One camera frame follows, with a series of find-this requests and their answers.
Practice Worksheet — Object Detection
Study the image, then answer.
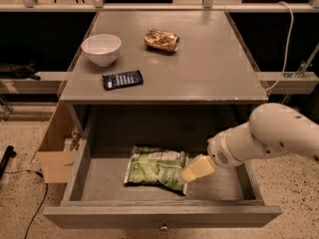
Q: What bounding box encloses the brown cardboard box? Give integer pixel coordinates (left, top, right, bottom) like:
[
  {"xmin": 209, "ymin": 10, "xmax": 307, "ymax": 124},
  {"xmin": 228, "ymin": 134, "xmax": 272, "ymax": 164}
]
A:
[{"xmin": 37, "ymin": 103, "xmax": 78, "ymax": 183}]

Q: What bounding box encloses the black object on ledge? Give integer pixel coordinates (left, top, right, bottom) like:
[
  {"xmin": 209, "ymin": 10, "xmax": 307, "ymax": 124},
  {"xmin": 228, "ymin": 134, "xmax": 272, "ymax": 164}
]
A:
[{"xmin": 0, "ymin": 63, "xmax": 41, "ymax": 81}]

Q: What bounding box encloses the grey cabinet counter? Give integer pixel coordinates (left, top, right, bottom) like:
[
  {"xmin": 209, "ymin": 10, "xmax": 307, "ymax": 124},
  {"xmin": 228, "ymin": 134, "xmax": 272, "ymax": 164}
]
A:
[{"xmin": 60, "ymin": 10, "xmax": 268, "ymax": 133}]

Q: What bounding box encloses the open grey top drawer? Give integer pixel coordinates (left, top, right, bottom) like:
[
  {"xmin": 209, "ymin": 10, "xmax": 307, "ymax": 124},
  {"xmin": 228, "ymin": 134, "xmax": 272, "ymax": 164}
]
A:
[{"xmin": 43, "ymin": 104, "xmax": 283, "ymax": 230}]

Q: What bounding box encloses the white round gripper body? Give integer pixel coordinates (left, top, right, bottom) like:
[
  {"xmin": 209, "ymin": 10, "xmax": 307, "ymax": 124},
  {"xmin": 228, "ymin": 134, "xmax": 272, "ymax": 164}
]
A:
[{"xmin": 207, "ymin": 122, "xmax": 263, "ymax": 167}]

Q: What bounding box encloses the black bar on floor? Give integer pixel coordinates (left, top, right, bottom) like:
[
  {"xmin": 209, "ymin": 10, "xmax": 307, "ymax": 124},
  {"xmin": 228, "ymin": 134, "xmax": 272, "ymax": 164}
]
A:
[{"xmin": 0, "ymin": 145, "xmax": 16, "ymax": 179}]

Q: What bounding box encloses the white hanging cable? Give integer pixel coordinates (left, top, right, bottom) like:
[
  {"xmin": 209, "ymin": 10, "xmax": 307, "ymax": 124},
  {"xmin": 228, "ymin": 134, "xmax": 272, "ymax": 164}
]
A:
[{"xmin": 263, "ymin": 0, "xmax": 296, "ymax": 93}]

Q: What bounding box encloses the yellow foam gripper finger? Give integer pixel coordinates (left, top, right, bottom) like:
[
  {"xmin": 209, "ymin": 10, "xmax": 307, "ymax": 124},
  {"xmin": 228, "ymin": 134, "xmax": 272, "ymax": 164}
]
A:
[{"xmin": 177, "ymin": 154, "xmax": 216, "ymax": 184}]

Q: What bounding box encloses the green jalapeno chip bag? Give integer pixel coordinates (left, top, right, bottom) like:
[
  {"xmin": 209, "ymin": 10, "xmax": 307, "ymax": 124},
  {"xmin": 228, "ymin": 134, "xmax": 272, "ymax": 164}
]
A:
[{"xmin": 124, "ymin": 145, "xmax": 188, "ymax": 194}]

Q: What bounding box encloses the black floor cable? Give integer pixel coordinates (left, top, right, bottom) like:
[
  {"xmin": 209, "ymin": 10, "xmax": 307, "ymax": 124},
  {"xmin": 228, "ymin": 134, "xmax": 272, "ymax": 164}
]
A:
[{"xmin": 3, "ymin": 168, "xmax": 49, "ymax": 239}]

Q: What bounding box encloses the metal bracket on rail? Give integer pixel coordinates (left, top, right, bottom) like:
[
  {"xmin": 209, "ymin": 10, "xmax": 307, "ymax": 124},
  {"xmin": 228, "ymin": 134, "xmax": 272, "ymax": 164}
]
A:
[{"xmin": 283, "ymin": 43, "xmax": 319, "ymax": 78}]

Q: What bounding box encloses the white ceramic bowl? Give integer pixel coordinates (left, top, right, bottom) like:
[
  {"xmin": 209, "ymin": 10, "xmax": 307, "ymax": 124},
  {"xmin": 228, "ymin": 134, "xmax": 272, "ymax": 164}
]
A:
[{"xmin": 81, "ymin": 34, "xmax": 122, "ymax": 67}]

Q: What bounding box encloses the bottle inside cardboard box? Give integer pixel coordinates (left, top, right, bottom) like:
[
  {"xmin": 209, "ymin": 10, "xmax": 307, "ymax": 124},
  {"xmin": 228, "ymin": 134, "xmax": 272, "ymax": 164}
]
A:
[{"xmin": 63, "ymin": 137, "xmax": 75, "ymax": 151}]

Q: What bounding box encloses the crushed golden soda can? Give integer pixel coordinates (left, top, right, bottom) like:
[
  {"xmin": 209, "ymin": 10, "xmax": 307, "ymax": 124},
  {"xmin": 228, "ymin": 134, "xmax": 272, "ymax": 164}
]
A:
[{"xmin": 144, "ymin": 28, "xmax": 179, "ymax": 53}]

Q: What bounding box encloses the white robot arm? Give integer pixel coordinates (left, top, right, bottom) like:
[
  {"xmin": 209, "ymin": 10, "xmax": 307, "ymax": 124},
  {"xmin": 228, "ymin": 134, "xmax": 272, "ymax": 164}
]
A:
[{"xmin": 178, "ymin": 103, "xmax": 319, "ymax": 184}]

